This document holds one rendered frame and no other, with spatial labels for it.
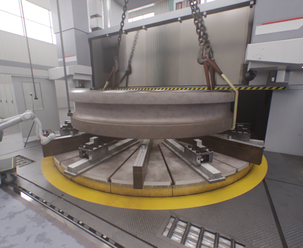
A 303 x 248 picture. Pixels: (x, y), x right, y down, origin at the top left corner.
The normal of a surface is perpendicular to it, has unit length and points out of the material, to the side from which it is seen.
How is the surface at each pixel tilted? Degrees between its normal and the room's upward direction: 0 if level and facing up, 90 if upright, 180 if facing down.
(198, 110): 90
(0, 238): 0
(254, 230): 0
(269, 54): 90
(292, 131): 90
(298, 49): 90
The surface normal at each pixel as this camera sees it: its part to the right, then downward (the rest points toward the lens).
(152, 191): -0.03, 0.21
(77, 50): 0.88, 0.10
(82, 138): 0.65, 0.16
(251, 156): -0.76, 0.14
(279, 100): -0.47, 0.18
